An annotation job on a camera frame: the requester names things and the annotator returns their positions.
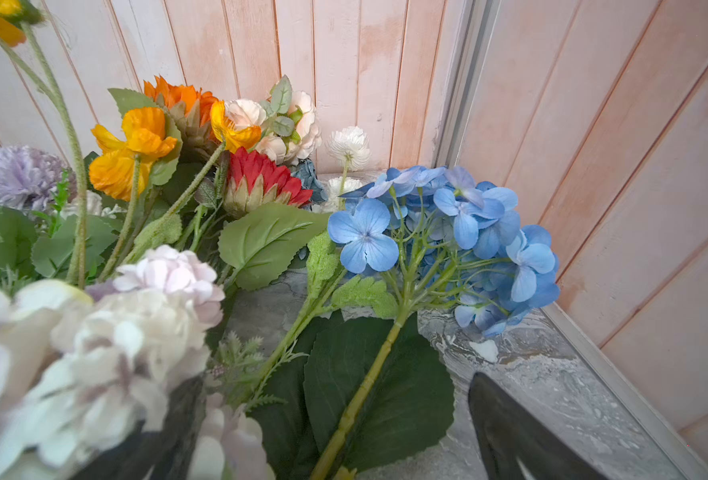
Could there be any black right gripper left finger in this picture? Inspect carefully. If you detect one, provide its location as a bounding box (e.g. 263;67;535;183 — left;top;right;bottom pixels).
72;375;206;479

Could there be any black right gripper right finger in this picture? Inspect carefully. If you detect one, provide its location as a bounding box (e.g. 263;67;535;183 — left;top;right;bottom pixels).
468;372;605;479

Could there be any lilac pompom flower spray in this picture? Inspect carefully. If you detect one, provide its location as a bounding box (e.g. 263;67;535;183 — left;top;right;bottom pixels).
0;143;121;289

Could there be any yellow poppy spray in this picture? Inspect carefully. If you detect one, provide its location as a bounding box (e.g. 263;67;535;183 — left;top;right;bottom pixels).
0;1;275;293

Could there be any orange gerbera stem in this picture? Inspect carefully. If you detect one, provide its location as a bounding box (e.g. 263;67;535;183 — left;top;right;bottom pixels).
93;76;217;163

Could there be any peach rose spray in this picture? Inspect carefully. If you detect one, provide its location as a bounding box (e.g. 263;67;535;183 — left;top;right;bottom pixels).
211;76;322;165

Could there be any pale pink hydrangea stem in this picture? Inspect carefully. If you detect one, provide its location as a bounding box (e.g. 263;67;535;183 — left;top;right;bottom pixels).
0;247;274;479

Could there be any blue hydrangea stem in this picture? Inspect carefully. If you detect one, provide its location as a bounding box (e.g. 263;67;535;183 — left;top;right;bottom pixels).
255;167;560;479

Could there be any red gerbera stem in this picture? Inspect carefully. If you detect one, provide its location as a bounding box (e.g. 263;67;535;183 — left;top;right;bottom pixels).
186;148;325;290

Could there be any dusty blue rose bunch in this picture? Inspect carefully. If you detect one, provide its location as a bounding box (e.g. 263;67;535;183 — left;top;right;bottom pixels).
291;158;328;204

